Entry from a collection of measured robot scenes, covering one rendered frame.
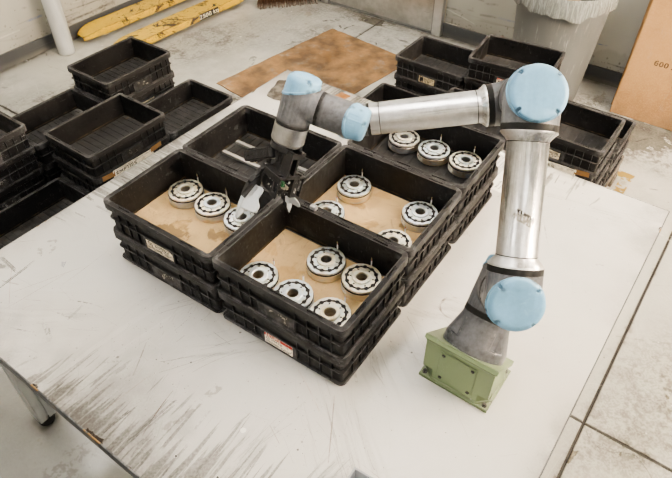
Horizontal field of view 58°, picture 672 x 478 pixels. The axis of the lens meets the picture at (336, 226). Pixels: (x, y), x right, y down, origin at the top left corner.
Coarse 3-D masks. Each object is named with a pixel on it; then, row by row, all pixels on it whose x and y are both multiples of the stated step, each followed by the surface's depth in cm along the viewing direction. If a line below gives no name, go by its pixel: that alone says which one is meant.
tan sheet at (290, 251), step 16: (288, 240) 169; (304, 240) 169; (256, 256) 165; (272, 256) 165; (288, 256) 165; (304, 256) 165; (288, 272) 160; (304, 272) 160; (320, 288) 156; (336, 288) 156; (352, 304) 152
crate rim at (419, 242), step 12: (336, 156) 182; (372, 156) 182; (396, 168) 178; (408, 168) 177; (432, 180) 173; (456, 192) 169; (456, 204) 169; (336, 216) 162; (444, 216) 163; (360, 228) 158; (432, 228) 158; (384, 240) 155; (420, 240) 155; (408, 252) 152
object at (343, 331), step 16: (272, 208) 164; (304, 208) 164; (256, 224) 159; (336, 224) 160; (224, 272) 149; (240, 272) 147; (256, 288) 144; (384, 288) 145; (288, 304) 140; (368, 304) 140; (320, 320) 136; (352, 320) 136; (336, 336) 136
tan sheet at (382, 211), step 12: (336, 192) 185; (372, 192) 185; (384, 192) 185; (348, 204) 181; (360, 204) 181; (372, 204) 181; (384, 204) 181; (396, 204) 181; (348, 216) 177; (360, 216) 177; (372, 216) 177; (384, 216) 177; (396, 216) 177; (372, 228) 173; (384, 228) 173; (396, 228) 173
